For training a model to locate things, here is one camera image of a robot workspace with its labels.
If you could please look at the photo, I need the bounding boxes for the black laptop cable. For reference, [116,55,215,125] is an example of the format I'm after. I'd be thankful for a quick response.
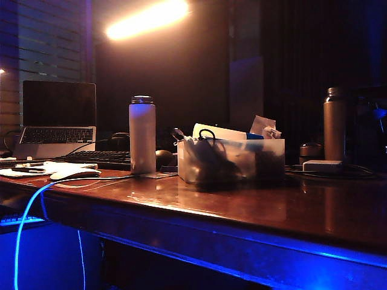
[65,139,112,156]

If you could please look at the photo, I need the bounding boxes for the black headphones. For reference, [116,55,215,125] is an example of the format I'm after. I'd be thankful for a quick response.
[110,132,131,152]

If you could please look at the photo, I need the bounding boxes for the white glue bottle blue cap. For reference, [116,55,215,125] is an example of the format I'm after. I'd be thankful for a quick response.
[192,123,264,152]

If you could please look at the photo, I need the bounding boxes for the dark round computer mouse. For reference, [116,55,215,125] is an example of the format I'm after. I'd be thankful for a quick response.
[155,149,176,172]

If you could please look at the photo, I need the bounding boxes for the glowing bar lamp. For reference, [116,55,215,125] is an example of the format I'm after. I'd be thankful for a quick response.
[105,0,190,42]

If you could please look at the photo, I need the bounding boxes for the white water bottle dark lid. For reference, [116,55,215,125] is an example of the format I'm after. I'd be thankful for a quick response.
[128,95,157,175]

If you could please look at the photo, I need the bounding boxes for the silver laptop with black screen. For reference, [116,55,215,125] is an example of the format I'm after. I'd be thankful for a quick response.
[12,80,97,160]

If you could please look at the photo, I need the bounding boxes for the dark desktop appliance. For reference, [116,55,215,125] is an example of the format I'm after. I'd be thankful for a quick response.
[346,87,387,170]

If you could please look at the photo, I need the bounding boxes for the window blinds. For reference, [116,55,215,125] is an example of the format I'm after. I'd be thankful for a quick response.
[0,0,91,127]

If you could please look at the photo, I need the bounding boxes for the translucent plastic storage box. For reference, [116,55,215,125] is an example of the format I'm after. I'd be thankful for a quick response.
[177,138,286,185]

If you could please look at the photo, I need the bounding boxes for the thick white cable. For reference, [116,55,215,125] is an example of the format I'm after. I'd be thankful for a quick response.
[13,174,134,290]

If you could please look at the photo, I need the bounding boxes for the small metal jar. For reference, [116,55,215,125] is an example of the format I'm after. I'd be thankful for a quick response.
[299,142,324,166]

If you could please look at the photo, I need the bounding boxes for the bronze metal thermos bottle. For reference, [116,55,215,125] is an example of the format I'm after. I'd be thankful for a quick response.
[322,86,348,161]

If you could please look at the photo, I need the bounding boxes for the white paper sheets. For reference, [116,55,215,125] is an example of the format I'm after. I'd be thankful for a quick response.
[0,160,99,178]

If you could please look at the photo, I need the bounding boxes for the black cable by adapter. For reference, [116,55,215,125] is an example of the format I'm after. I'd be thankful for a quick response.
[285,164,379,179]

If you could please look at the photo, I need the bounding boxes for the black computer keyboard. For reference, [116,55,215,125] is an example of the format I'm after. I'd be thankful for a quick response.
[50,150,132,172]

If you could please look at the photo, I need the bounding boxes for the backlit keyboard under desk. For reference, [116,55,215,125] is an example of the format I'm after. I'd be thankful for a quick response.
[0,213,46,227]

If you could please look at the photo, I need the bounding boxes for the dark cable bundle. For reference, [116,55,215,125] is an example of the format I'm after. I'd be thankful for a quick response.
[190,140,242,193]

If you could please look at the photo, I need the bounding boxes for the thin white cable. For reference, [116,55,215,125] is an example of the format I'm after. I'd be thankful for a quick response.
[77,229,87,290]

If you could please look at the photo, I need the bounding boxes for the white power adapter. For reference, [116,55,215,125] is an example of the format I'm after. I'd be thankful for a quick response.
[302,159,344,173]

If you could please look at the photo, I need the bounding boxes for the white cable plug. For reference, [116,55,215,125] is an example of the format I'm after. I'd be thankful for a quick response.
[171,127,197,147]

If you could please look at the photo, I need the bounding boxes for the flat card under bottle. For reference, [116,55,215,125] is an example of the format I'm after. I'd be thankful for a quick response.
[139,171,178,179]

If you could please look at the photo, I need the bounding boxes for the black looped cord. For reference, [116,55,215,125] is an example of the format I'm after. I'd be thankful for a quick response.
[198,128,216,142]

